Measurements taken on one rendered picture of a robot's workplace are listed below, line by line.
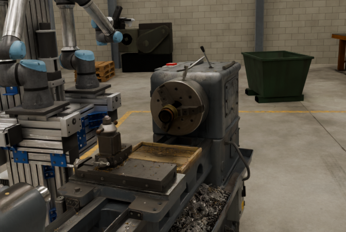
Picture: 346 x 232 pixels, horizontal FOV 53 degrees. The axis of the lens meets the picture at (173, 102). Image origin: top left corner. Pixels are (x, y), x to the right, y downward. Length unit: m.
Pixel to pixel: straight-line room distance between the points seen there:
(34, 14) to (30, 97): 0.51
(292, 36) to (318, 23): 0.90
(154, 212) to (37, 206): 0.45
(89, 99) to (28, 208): 1.33
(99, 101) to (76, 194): 0.87
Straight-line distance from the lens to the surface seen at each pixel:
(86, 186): 1.51
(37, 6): 2.15
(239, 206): 2.54
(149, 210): 1.31
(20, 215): 0.98
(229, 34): 11.91
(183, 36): 11.99
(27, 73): 1.82
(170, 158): 1.77
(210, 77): 2.01
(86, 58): 2.22
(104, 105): 2.20
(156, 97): 1.96
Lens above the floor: 1.56
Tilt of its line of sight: 13 degrees down
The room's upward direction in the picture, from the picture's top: 2 degrees counter-clockwise
